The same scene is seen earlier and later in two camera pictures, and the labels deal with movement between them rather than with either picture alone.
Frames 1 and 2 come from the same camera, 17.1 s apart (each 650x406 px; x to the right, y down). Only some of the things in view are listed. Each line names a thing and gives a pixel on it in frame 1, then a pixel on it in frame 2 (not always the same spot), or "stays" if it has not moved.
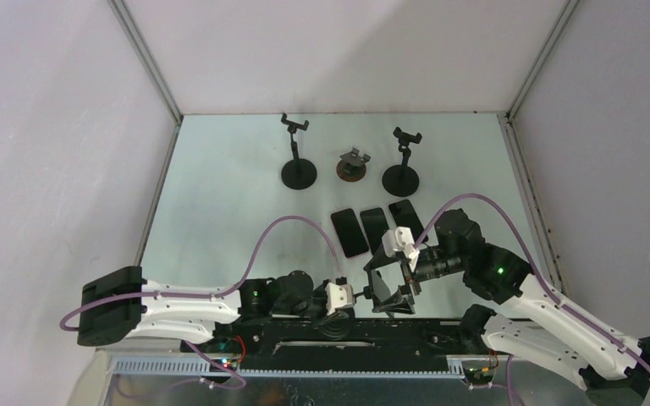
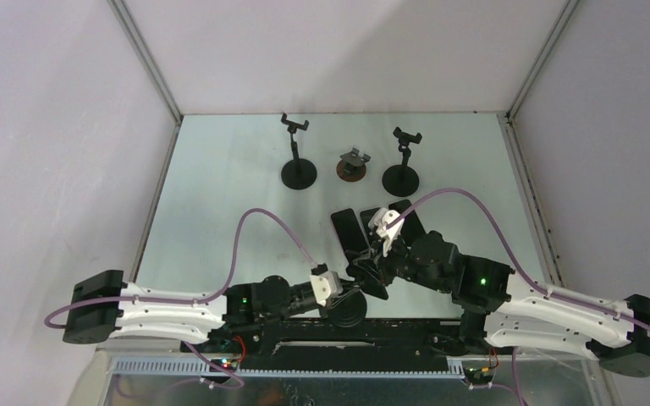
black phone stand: (298, 173) stays
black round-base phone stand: (402, 180) stays
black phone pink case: (349, 232) stays
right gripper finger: (398, 303) → (357, 266)
